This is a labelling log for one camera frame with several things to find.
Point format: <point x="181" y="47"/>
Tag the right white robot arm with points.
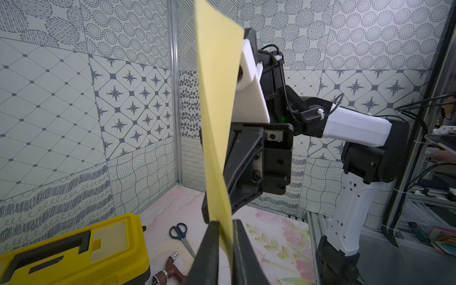
<point x="372" y="156"/>

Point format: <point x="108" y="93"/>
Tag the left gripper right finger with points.
<point x="246" y="268"/>

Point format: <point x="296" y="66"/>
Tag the stack of coloured papers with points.
<point x="443" y="240"/>

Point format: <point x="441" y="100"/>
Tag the brown brass water tap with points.
<point x="170" y="271"/>

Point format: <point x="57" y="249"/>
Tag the blue handled scissors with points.
<point x="178" y="232"/>

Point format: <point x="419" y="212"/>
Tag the yellow black toolbox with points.
<point x="111" y="252"/>

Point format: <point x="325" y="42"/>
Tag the person at desk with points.
<point x="442" y="157"/>

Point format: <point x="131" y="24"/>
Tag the yellow square paper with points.
<point x="219" y="46"/>

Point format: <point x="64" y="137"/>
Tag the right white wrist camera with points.
<point x="249" y="103"/>

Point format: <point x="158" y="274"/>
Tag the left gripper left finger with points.
<point x="205" y="268"/>

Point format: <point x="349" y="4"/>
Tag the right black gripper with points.
<point x="258" y="161"/>

